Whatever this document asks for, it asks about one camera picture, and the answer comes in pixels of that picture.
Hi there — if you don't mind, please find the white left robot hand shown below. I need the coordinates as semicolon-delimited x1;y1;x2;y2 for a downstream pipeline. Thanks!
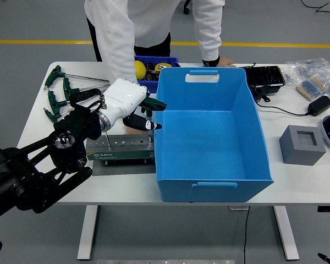
101;78;163;131

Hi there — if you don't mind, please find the person's left hand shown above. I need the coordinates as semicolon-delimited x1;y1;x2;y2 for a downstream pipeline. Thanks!
218;56;237;68

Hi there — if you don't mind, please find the person's right hand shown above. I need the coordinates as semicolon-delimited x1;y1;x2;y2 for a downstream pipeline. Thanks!
125;125;149;135

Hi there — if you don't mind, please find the metal green hex key stand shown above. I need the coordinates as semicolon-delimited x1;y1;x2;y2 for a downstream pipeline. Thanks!
85;134;157;177

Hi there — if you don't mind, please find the large green T-handle hex key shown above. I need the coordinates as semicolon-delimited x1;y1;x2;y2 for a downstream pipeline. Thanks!
141;97;168;144

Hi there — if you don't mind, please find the small dark blue bin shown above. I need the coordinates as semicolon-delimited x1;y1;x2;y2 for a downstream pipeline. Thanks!
134;56;179;93

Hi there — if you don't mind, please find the yellow lemon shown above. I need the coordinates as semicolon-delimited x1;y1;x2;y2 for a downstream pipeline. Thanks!
134;60;147;81

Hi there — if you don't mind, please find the dark hardware pile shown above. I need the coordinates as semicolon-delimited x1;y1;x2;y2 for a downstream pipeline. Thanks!
145;62;160;81

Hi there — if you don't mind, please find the black plastic tray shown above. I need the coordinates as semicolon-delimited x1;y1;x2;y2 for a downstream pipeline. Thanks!
237;65;287;103

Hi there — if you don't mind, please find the white table leg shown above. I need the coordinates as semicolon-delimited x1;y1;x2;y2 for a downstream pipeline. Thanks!
76;205;99;261
273;205;300;261

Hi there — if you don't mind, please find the yellow tape measure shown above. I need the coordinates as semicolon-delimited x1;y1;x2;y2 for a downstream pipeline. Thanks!
155;62;173;73

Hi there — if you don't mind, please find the large light blue bin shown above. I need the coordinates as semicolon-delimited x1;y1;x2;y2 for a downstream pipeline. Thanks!
153;67;274;204

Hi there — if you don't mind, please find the person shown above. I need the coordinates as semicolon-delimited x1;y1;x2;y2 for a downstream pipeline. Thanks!
84;0;226;83

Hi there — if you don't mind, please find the tan resistor strip bag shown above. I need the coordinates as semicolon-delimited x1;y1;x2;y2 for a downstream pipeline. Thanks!
296;76;328;100

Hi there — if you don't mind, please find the black power adapter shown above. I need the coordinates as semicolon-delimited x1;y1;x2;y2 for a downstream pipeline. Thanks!
307;95;330;117

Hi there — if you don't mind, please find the grey block with square recess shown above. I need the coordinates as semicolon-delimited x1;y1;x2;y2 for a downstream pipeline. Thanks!
279;125;327;166

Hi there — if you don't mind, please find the black adapter cord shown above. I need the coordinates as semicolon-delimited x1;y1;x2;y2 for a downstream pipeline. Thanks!
255;102;311;116

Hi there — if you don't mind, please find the black cable under table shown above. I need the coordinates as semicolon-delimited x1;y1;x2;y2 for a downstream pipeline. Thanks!
243;206;251;264

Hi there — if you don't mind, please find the black cable on floor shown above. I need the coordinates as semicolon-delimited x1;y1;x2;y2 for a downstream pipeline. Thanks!
301;0;330;20

